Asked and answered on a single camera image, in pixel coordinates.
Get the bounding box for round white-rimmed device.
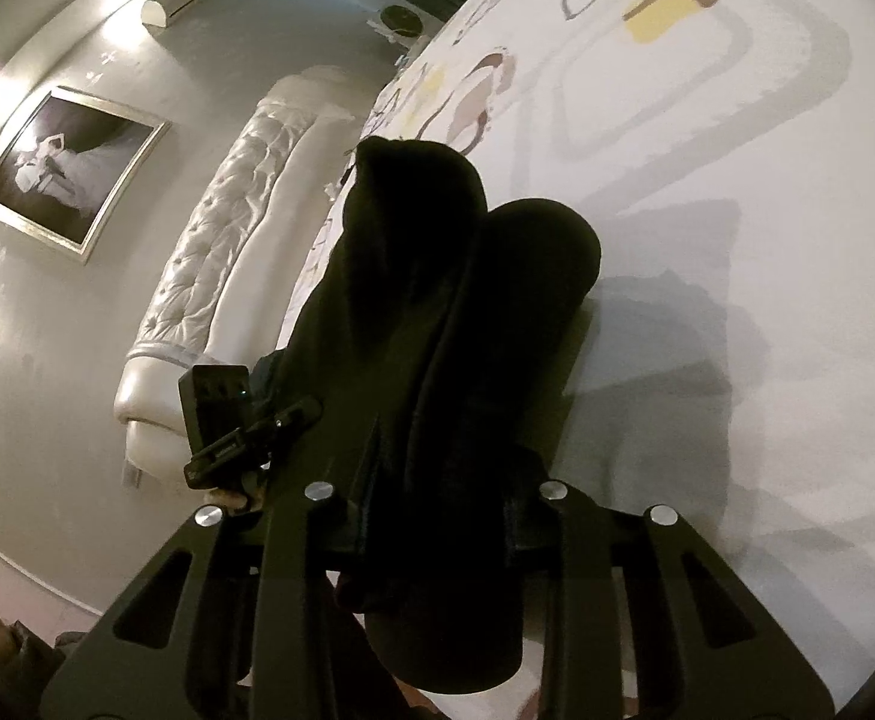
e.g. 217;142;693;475
377;5;423;35

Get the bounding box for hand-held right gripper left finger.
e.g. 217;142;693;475
38;480;408;720

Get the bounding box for white tufted headboard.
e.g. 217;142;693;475
113;64;378;492

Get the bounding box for silver framed wall picture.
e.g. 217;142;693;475
0;86;172;265

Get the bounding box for patterned white bed sheet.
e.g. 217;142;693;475
279;0;875;720

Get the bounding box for person's left hand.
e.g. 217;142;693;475
207;484;258;517

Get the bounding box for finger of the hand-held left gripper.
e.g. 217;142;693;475
253;396;323;440

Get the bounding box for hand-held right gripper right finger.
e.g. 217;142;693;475
512;478;835;720

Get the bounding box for black pants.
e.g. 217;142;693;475
253;136;603;695

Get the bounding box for dark brown bag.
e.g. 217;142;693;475
0;547;59;691

